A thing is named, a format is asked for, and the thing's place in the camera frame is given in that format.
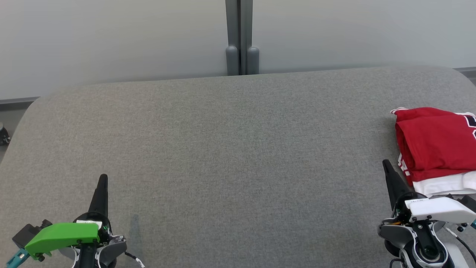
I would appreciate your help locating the grey rounded post cap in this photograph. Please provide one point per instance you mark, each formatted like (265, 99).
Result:
(232, 61)
(253, 61)

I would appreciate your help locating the red white-sleeved t-shirt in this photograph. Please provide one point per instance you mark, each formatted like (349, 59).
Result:
(435, 149)

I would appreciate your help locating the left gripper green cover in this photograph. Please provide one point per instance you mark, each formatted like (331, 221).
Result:
(63, 236)

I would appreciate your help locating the black caster wheel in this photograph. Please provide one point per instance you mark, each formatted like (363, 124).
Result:
(4, 136)

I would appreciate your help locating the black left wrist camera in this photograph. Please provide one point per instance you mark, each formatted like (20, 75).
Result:
(28, 232)

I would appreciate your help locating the grey metal partition post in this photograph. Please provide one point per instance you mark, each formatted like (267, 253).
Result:
(233, 22)

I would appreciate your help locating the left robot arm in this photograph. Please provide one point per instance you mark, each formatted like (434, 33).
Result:
(111, 251)

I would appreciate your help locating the grey fabric sofa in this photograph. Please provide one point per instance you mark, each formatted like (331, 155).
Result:
(238, 167)

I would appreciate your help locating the grey wall base rail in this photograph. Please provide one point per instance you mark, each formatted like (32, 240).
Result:
(468, 72)
(16, 103)

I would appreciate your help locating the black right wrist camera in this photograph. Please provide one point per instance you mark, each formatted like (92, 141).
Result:
(469, 203)

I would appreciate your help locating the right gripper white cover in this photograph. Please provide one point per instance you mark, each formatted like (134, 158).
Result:
(438, 209)

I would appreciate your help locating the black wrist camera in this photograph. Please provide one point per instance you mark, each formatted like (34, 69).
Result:
(28, 232)
(469, 203)

